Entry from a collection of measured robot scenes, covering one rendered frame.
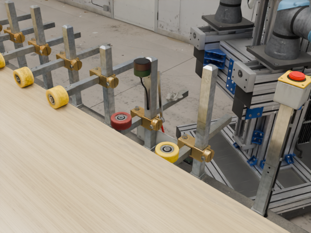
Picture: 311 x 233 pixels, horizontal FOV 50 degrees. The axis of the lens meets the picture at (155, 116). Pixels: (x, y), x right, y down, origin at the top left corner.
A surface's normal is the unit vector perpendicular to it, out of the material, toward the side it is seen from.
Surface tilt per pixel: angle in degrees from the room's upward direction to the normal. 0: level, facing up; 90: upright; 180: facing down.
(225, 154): 0
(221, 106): 0
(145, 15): 91
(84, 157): 0
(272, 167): 90
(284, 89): 90
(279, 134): 90
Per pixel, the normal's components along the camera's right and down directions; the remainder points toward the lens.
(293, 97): -0.66, 0.40
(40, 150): 0.02, -0.83
